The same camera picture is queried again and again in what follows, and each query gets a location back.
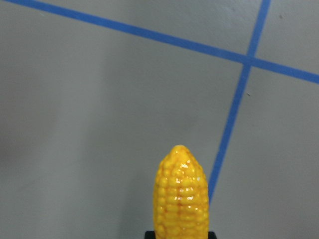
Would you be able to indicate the yellow toy corn cob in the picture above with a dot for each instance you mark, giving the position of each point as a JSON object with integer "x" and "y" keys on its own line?
{"x": 180, "y": 197}

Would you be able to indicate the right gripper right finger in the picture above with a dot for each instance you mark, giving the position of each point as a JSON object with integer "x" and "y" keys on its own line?
{"x": 211, "y": 235}

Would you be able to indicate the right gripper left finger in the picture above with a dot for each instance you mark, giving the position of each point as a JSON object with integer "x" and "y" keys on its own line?
{"x": 149, "y": 235}

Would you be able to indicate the brown paper table cover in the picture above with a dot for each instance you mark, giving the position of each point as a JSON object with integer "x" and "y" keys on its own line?
{"x": 94, "y": 93}

